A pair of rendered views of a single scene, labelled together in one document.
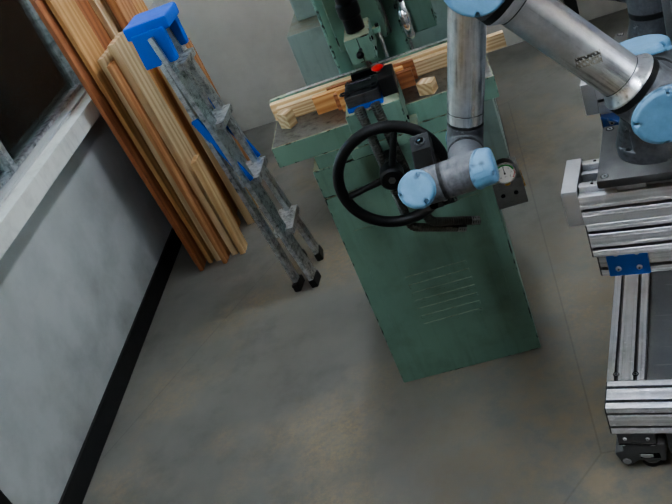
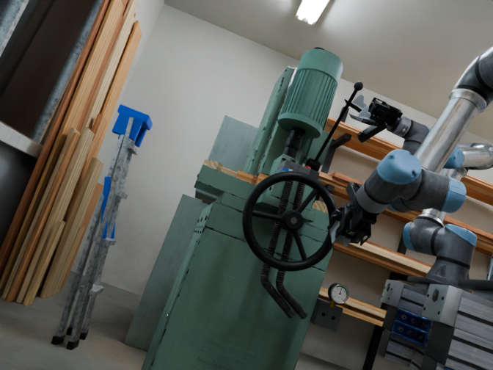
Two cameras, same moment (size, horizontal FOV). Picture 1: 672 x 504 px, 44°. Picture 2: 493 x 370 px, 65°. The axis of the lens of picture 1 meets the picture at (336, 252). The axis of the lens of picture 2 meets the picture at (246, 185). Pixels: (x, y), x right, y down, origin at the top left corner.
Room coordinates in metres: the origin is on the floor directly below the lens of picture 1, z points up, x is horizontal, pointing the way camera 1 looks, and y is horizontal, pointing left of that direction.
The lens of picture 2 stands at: (0.80, 0.36, 0.68)
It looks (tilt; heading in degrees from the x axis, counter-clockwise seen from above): 9 degrees up; 339
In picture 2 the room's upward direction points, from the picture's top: 20 degrees clockwise
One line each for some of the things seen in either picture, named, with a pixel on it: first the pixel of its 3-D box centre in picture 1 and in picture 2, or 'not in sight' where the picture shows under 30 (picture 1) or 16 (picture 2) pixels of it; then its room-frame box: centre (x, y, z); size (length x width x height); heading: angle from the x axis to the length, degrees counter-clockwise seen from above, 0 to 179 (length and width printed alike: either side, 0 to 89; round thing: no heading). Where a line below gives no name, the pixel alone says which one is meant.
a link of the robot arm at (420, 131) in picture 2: not in sight; (417, 133); (1.92, -0.66, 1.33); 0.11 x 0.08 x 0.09; 76
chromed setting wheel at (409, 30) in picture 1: (405, 17); not in sight; (2.22, -0.43, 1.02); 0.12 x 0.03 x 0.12; 166
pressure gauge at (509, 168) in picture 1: (504, 173); (337, 295); (1.85, -0.48, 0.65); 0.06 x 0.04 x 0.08; 76
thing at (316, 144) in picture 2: not in sight; (316, 148); (2.29, -0.48, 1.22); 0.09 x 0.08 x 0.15; 166
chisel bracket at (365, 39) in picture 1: (362, 43); (283, 169); (2.14, -0.29, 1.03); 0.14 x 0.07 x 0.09; 166
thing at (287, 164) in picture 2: (370, 86); (298, 172); (1.93, -0.24, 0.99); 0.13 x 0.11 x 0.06; 76
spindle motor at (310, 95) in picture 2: not in sight; (310, 95); (2.12, -0.28, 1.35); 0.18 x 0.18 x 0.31
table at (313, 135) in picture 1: (382, 114); (278, 205); (2.02, -0.26, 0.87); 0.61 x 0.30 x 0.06; 76
